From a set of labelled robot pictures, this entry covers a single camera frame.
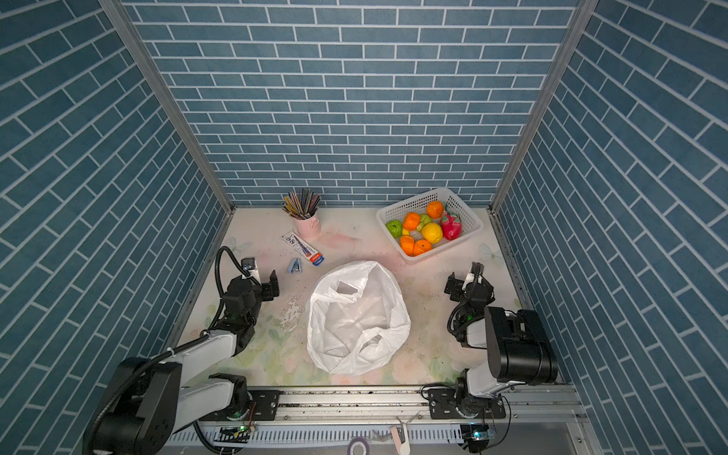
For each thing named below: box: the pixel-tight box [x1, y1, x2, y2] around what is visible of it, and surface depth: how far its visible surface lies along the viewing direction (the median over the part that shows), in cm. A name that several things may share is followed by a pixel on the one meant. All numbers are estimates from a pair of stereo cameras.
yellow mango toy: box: [421, 221, 443, 244], surface depth 106 cm
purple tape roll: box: [346, 436, 370, 455], surface depth 70 cm
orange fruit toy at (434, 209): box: [425, 200, 445, 219], surface depth 115 cm
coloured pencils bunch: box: [282, 187, 322, 220], surface depth 107 cm
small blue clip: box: [287, 257, 304, 274], surface depth 101 cm
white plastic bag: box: [306, 260, 412, 377], surface depth 79 cm
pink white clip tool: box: [390, 422, 411, 455], surface depth 69 cm
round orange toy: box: [413, 238, 434, 256], surface depth 104 cm
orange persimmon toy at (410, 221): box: [401, 211, 421, 232], surface depth 107 cm
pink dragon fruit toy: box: [441, 212, 464, 241], surface depth 107 cm
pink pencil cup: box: [296, 213, 321, 239], surface depth 110 cm
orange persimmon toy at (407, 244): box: [400, 235, 415, 257], surface depth 103 cm
